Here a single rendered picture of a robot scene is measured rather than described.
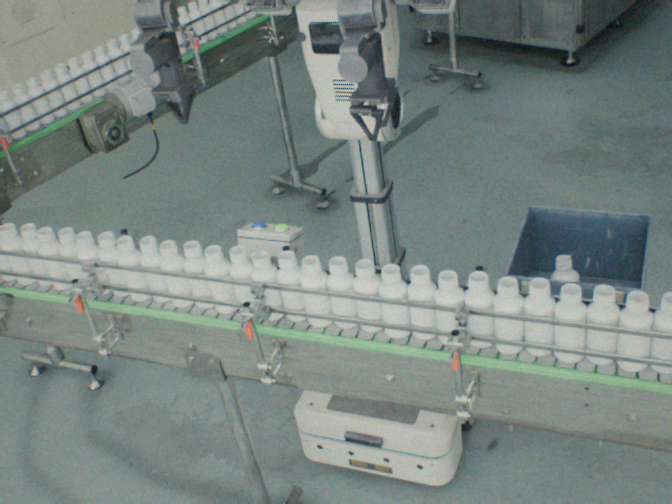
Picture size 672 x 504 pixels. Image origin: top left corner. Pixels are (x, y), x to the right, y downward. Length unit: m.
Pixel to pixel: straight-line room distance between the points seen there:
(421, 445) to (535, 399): 0.88
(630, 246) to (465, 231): 1.66
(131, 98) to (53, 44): 2.70
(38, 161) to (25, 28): 2.62
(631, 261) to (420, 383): 0.76
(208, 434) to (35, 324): 0.99
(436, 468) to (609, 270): 0.82
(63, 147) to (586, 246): 1.89
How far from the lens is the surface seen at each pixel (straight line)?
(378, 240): 2.41
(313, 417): 2.65
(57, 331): 2.24
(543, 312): 1.59
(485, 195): 4.05
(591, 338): 1.62
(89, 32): 5.92
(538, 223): 2.23
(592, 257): 2.27
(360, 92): 1.60
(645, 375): 1.65
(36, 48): 5.71
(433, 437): 2.54
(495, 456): 2.81
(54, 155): 3.14
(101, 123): 3.09
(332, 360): 1.81
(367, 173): 2.30
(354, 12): 1.54
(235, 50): 3.63
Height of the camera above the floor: 2.15
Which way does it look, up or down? 35 degrees down
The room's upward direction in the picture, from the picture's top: 10 degrees counter-clockwise
